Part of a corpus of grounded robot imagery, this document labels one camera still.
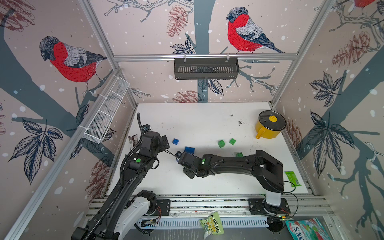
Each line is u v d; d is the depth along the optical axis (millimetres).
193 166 623
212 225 684
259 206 734
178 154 729
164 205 744
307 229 657
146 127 667
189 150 923
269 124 956
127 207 561
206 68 1039
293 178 817
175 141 978
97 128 831
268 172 459
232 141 976
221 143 947
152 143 572
